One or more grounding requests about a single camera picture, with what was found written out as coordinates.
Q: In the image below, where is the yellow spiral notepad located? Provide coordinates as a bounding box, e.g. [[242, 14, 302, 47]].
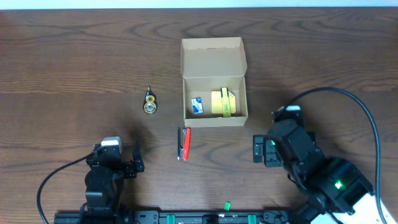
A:
[[211, 91, 236, 114]]

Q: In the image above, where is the yellow highlighter pen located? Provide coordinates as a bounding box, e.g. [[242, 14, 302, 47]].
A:
[[221, 87, 231, 118]]

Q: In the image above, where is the blue white staples box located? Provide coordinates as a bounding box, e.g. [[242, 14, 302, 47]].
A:
[[192, 97, 203, 114]]

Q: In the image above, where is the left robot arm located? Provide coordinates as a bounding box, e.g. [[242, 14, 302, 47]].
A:
[[85, 137, 145, 217]]

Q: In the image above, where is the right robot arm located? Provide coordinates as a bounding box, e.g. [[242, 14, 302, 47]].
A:
[[253, 105, 395, 223]]

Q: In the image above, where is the red black stapler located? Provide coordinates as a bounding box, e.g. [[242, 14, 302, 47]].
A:
[[177, 128, 191, 161]]

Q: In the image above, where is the yellow correction tape dispenser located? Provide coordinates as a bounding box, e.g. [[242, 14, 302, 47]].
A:
[[143, 86, 157, 114]]

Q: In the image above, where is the green tape piece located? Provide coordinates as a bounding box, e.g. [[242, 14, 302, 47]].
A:
[[224, 202, 231, 211]]

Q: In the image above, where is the open cardboard box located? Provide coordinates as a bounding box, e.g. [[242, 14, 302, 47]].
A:
[[180, 37, 248, 128]]

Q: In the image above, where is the black mounting rail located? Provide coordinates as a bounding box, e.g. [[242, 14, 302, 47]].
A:
[[53, 210, 293, 224]]

